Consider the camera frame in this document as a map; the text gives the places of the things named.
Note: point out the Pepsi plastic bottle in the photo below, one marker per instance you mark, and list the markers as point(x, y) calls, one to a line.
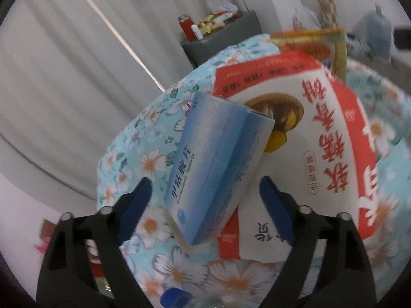
point(175, 298)

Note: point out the white small bottle on cabinet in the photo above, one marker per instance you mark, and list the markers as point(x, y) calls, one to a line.
point(197, 32)

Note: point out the red thermos flask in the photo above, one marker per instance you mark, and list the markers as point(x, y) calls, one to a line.
point(186, 23)

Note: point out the white plastic bag by wall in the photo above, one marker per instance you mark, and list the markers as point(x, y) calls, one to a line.
point(305, 19)

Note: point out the blue water jug on floor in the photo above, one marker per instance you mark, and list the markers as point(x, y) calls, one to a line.
point(379, 34)

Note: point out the grey bedside cabinet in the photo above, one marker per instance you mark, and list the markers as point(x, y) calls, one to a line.
point(233, 33)

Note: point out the floral blue quilt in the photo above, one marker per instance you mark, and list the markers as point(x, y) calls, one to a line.
point(146, 148)

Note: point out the yellow orange snack bag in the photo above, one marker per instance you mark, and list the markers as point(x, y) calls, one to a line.
point(325, 45)

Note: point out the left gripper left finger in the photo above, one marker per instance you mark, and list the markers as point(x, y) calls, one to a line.
point(66, 279)

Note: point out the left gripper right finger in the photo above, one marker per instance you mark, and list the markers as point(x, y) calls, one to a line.
point(345, 278)

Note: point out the clear plastic bag on cabinet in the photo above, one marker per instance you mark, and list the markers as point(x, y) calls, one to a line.
point(222, 6)

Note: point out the red white snack box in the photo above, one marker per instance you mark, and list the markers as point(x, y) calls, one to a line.
point(320, 150)

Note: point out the blue white medicine box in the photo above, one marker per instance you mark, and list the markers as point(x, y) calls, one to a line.
point(218, 152)

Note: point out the patterned rolled mat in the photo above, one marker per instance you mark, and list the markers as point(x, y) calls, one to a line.
point(328, 13)

